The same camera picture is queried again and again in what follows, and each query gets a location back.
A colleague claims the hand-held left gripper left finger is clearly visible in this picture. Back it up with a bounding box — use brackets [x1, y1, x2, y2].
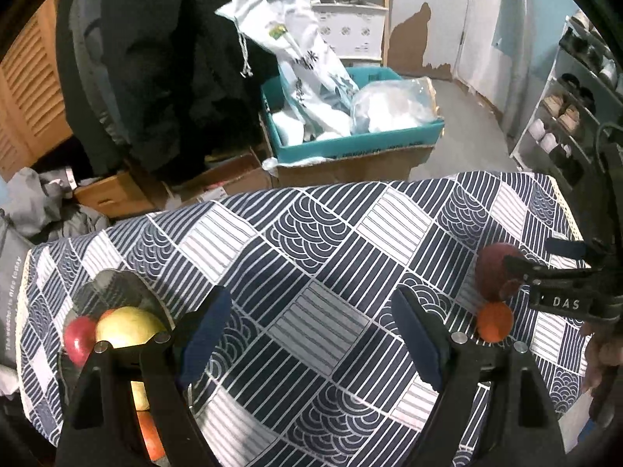
[55, 284, 233, 467]

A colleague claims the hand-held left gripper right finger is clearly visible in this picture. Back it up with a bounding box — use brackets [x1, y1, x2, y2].
[391, 286, 568, 467]

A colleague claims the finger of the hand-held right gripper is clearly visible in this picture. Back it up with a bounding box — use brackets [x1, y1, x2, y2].
[503, 255, 593, 288]
[545, 237, 609, 260]

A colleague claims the dark red apple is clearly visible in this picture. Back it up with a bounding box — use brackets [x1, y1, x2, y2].
[474, 243, 529, 301]

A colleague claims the yellow apple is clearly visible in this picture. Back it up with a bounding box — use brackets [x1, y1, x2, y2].
[95, 305, 169, 412]

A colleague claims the clear glass bowl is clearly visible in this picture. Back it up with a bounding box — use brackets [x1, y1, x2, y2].
[57, 270, 205, 467]

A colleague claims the large orange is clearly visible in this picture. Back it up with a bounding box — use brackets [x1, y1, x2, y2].
[136, 411, 167, 463]

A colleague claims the person's right hand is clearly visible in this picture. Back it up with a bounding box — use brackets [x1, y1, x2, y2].
[583, 321, 623, 424]

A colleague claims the small tangerine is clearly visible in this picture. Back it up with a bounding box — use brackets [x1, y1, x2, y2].
[476, 302, 514, 342]

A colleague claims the navy white patterned tablecloth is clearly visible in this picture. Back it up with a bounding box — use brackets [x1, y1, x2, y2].
[19, 171, 592, 467]

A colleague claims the shoe rack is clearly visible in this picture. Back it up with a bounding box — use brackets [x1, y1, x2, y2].
[509, 10, 623, 190]

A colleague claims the flat cardboard box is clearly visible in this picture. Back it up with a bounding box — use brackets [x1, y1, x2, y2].
[156, 148, 276, 205]

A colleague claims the small wooden box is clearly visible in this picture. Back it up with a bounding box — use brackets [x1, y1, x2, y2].
[73, 170, 157, 219]

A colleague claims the brown cardboard box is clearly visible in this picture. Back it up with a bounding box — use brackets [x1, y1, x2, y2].
[263, 143, 434, 188]

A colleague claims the grey fabric bag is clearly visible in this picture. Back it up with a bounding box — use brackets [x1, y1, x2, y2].
[0, 219, 35, 365]

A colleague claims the teal cardboard box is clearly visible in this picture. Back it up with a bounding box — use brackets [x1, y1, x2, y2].
[260, 67, 446, 163]

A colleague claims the grey crumpled cloth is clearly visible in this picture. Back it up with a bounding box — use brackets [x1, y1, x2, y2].
[0, 168, 110, 244]

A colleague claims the clear plastic bag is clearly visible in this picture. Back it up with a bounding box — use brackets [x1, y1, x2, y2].
[349, 78, 439, 134]

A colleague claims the black jacket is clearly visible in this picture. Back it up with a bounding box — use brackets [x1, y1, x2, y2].
[56, 0, 278, 176]

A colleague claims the wooden louvered door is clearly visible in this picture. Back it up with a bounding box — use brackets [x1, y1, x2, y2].
[0, 0, 74, 181]

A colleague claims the wooden shelf unit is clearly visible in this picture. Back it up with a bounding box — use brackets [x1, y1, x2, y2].
[270, 0, 390, 66]

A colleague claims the white printed drawstring bag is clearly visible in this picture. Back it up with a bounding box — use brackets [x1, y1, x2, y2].
[215, 0, 361, 142]

